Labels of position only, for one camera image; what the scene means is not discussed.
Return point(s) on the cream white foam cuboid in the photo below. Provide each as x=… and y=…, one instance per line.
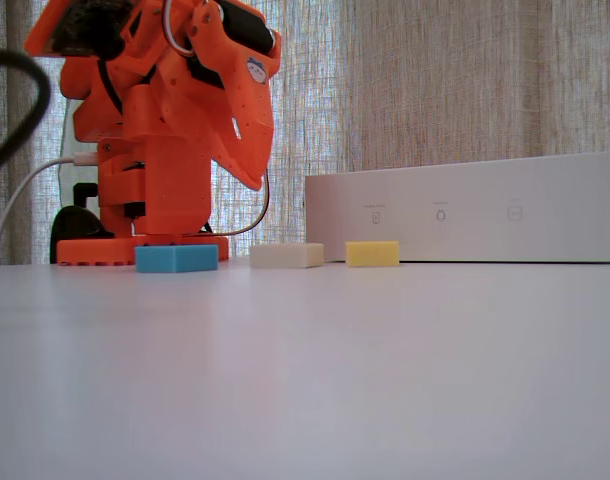
x=285, y=256

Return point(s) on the orange gripper black servo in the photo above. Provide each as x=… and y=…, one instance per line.
x=235, y=107

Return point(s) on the orange robot arm with base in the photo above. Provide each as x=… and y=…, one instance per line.
x=175, y=190

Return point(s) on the blue foam cuboid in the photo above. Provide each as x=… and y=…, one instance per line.
x=175, y=259

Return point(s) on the white cardboard box bin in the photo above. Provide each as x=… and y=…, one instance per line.
x=485, y=215

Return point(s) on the yellow foam cuboid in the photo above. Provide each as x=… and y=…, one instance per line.
x=372, y=254

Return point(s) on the black table clamp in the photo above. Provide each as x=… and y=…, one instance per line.
x=75, y=225

